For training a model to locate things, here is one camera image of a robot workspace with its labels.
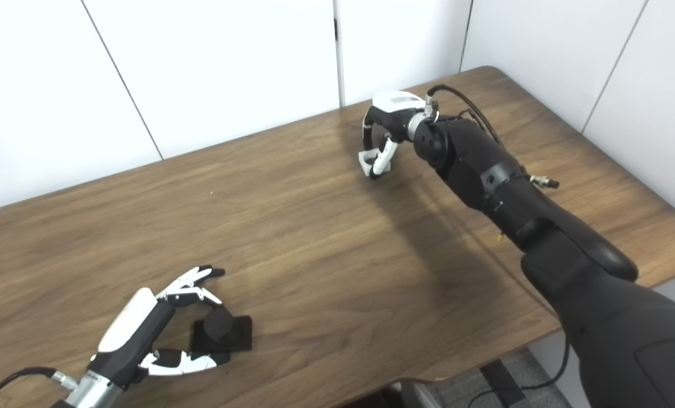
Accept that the white and black right hand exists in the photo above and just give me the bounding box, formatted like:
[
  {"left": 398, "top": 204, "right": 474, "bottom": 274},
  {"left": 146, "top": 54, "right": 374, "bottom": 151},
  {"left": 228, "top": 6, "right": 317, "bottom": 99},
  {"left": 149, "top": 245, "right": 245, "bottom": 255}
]
[{"left": 358, "top": 91, "right": 440, "bottom": 180}]

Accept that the white and black left hand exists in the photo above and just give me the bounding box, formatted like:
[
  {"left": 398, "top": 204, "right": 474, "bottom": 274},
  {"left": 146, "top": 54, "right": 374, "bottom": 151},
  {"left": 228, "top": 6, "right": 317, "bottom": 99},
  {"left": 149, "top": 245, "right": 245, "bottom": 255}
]
[{"left": 51, "top": 265, "right": 231, "bottom": 408}]

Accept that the white square piece with hole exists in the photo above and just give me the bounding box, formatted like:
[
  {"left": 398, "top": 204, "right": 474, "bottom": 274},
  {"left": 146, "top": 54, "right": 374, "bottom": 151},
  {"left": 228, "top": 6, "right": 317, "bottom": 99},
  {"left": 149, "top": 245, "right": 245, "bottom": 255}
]
[{"left": 358, "top": 148, "right": 393, "bottom": 177}]

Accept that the black peg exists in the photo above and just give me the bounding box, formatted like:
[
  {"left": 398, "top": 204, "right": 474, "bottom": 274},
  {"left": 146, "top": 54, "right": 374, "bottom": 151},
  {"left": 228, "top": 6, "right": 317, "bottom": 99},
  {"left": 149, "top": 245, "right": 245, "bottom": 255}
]
[{"left": 189, "top": 305, "right": 253, "bottom": 355}]

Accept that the black floor strip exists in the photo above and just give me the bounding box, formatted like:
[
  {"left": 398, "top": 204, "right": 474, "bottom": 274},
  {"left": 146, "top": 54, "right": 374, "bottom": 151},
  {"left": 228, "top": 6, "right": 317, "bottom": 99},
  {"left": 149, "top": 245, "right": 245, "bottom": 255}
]
[{"left": 479, "top": 360, "right": 526, "bottom": 407}]

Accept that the gray floor mat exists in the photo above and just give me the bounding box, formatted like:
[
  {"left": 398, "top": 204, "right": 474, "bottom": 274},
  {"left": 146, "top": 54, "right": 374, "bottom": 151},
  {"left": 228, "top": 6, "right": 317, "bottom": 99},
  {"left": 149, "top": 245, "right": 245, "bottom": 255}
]
[{"left": 414, "top": 347, "right": 573, "bottom": 408}]

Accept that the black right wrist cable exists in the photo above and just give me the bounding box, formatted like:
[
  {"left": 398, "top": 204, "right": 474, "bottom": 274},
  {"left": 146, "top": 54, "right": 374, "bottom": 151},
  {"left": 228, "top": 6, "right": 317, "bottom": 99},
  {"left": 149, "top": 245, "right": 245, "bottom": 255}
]
[{"left": 425, "top": 84, "right": 560, "bottom": 189}]

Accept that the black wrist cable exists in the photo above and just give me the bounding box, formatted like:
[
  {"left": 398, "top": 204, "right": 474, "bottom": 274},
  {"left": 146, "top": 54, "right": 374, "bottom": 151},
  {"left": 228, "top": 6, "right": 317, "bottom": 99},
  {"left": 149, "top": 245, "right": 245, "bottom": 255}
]
[
  {"left": 425, "top": 84, "right": 560, "bottom": 189},
  {"left": 0, "top": 367, "right": 80, "bottom": 408}
]

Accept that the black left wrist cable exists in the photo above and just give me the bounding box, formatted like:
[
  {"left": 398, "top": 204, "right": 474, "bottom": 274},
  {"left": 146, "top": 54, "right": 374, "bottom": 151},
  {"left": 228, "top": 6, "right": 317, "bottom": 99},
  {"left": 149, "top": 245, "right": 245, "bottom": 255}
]
[{"left": 0, "top": 367, "right": 80, "bottom": 408}]

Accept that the black floor cable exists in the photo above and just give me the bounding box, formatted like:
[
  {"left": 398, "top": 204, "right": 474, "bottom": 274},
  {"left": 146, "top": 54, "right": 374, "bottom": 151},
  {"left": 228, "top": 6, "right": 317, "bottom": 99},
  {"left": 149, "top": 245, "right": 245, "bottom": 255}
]
[{"left": 466, "top": 334, "right": 571, "bottom": 408}]

